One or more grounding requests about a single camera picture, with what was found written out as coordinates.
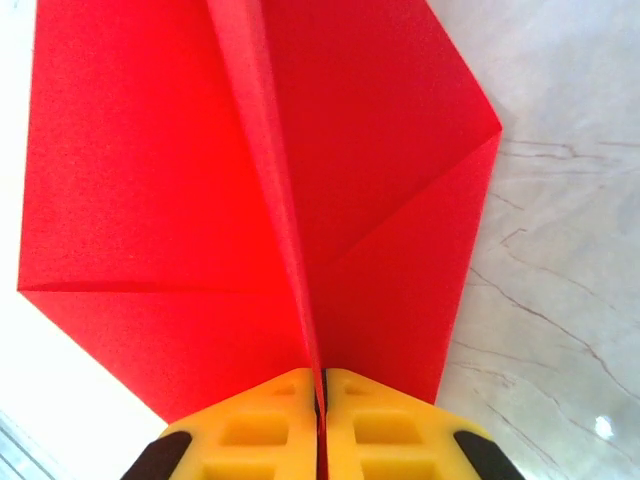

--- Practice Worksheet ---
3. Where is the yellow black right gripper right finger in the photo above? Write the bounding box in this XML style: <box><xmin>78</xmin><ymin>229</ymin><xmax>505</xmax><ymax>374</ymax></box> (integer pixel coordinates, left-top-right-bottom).
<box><xmin>323</xmin><ymin>367</ymin><xmax>517</xmax><ymax>480</ymax></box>

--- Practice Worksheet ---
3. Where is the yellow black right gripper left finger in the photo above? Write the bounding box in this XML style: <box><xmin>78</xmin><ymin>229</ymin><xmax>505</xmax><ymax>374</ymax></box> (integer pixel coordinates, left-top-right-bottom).
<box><xmin>122</xmin><ymin>367</ymin><xmax>320</xmax><ymax>480</ymax></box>

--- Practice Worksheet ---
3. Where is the red paper sheet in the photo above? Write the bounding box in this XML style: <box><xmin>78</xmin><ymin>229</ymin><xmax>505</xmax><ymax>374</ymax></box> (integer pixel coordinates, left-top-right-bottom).
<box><xmin>16</xmin><ymin>0</ymin><xmax>504</xmax><ymax>480</ymax></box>

